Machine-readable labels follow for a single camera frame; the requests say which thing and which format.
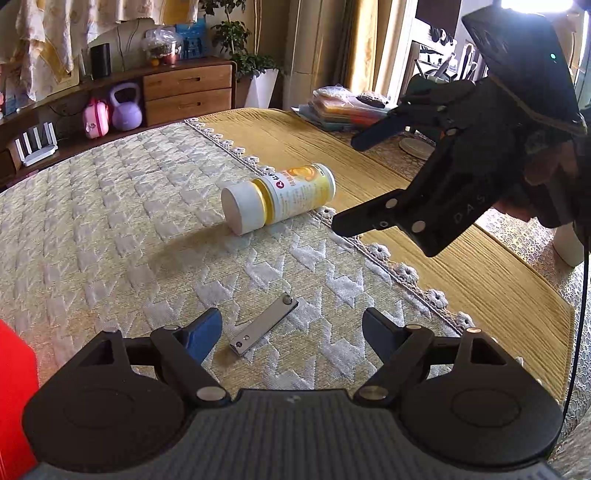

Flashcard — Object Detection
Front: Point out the person's right hand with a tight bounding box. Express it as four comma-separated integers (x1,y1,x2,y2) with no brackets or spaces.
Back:
494,136,590,228

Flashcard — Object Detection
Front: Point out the round coaster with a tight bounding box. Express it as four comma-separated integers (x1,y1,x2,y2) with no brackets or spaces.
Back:
399,137,435,161

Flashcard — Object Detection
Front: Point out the stack of colourful folders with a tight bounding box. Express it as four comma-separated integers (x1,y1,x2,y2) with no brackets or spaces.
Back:
290,85,394,132

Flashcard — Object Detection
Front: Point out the yellow curtain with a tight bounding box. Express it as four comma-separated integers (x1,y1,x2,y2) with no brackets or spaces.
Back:
335,0,379,93

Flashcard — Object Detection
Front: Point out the silver nail clipper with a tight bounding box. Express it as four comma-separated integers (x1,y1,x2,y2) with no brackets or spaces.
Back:
229,293,298,356

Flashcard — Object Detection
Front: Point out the yellow woven table runner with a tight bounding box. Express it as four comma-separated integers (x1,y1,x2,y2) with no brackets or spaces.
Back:
200,109,574,400

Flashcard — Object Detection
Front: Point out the beige quilted table mat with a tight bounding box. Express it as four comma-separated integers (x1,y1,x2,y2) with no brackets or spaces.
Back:
1,120,473,391

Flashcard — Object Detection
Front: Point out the yellow white supplement bottle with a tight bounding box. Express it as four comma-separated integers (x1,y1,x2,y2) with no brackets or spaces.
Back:
221,163,337,236

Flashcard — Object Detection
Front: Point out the potted green plant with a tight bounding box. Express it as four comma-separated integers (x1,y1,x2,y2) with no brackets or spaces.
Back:
198,0,280,109

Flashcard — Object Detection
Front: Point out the red metal tin box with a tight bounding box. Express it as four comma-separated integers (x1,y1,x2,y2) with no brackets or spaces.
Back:
0,322,39,480

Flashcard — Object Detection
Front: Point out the wooden tv cabinet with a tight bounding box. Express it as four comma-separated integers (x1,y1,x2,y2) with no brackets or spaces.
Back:
1,57,235,189

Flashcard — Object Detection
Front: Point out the blue picture box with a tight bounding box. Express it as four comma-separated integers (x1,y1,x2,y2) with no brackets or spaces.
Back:
175,18,207,60

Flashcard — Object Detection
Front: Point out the purple kettlebell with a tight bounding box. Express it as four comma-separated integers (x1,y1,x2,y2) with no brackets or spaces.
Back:
109,82,143,131

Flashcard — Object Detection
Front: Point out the white wifi router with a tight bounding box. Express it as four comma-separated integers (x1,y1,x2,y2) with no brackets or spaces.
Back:
14,122,58,167

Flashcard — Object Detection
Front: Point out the bag of fruit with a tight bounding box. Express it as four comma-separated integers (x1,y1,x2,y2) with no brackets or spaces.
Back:
141,27,182,67

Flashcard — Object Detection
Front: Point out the black cylindrical speaker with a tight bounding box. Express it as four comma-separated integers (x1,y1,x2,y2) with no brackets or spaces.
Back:
89,43,112,80

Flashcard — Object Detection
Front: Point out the patterned hanging cloth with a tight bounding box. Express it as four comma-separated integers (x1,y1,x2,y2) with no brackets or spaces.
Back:
1,0,198,102

